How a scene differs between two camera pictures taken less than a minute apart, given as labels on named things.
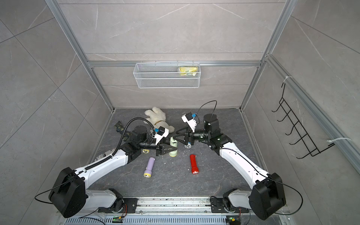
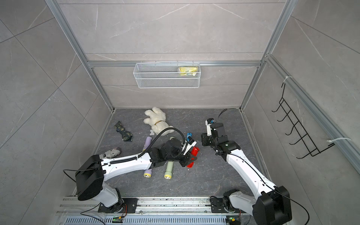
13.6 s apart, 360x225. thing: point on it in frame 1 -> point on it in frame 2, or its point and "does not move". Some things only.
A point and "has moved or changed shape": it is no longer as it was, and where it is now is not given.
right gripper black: x=189 y=136 -> x=204 y=137
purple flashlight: x=148 y=171 does not move
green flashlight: x=174 y=143 has moved or changed shape
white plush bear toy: x=157 y=117 does not move
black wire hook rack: x=298 y=128 does not move
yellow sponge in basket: x=188 y=71 does not move
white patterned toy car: x=105 y=154 does not move
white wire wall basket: x=167 y=75 does not move
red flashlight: x=195 y=169 -> x=194 y=152
